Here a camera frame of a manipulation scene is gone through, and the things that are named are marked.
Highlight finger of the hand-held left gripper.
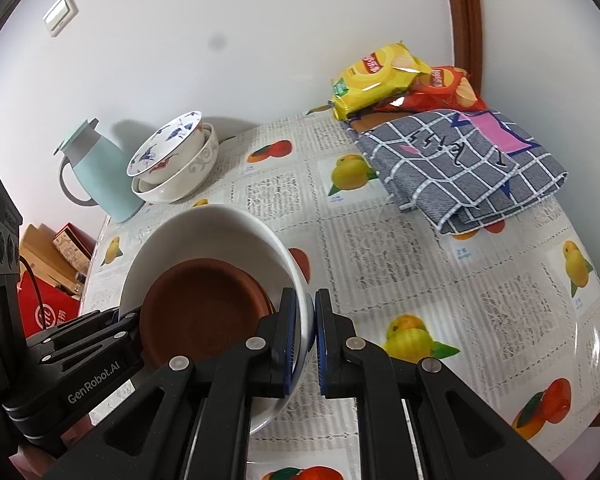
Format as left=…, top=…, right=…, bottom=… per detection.
left=26, top=306, right=122, bottom=348
left=39, top=310, right=146, bottom=368

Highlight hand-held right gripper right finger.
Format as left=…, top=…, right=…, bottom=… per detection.
left=315, top=288, right=563, bottom=480

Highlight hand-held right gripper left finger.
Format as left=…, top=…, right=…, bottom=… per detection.
left=42, top=287, right=299, bottom=480

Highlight brown saucer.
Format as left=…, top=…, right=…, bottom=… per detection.
left=139, top=257, right=276, bottom=368

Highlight plain white bowl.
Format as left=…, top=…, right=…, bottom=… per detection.
left=119, top=205, right=315, bottom=436

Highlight stacked white patterned bowls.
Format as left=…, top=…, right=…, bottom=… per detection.
left=131, top=125, right=220, bottom=205

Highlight red box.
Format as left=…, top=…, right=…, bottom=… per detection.
left=17, top=270, right=84, bottom=337

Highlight patterned box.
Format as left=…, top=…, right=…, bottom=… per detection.
left=52, top=224, right=94, bottom=282

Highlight tan cardboard box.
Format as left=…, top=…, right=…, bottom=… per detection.
left=19, top=223, right=81, bottom=292

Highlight light blue thermos jug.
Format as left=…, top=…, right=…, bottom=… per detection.
left=54, top=118, right=146, bottom=224

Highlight blue floral bowl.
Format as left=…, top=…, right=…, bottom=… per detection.
left=126, top=110, right=204, bottom=186

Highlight small white bowl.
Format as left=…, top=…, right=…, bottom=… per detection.
left=135, top=122, right=216, bottom=195

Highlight grey checked cloth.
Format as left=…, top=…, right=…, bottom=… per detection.
left=355, top=109, right=571, bottom=236

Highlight brown packet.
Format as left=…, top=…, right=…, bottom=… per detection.
left=346, top=109, right=398, bottom=134

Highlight yellow chips bag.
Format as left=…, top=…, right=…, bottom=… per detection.
left=330, top=42, right=433, bottom=122

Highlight red chips bag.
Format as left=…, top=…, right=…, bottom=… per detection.
left=375, top=65, right=488, bottom=113

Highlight black cable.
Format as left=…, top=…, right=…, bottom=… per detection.
left=18, top=255, right=47, bottom=332

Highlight white light switch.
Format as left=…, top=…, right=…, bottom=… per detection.
left=42, top=0, right=80, bottom=39

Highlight wooden door frame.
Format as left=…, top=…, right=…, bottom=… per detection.
left=442, top=0, right=483, bottom=100

